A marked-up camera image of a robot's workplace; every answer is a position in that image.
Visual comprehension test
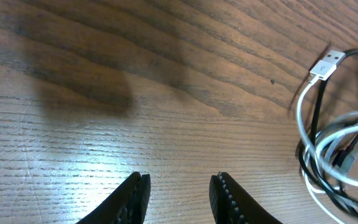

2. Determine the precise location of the black USB cable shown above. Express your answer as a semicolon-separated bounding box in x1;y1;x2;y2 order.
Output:
295;49;358;224

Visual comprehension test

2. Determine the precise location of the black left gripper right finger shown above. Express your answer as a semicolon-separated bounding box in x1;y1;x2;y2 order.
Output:
209;172;282;224

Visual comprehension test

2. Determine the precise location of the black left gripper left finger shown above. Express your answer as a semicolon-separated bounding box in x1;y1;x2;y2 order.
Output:
78;172;151;224

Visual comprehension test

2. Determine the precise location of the white USB cable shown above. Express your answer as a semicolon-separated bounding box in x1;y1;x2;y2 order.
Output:
295;49;358;224

